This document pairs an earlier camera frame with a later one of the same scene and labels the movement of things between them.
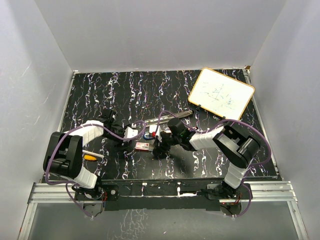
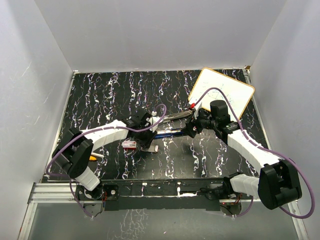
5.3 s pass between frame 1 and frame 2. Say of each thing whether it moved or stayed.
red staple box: moved
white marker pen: stayed
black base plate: stayed
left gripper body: moved
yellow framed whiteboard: stayed
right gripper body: moved
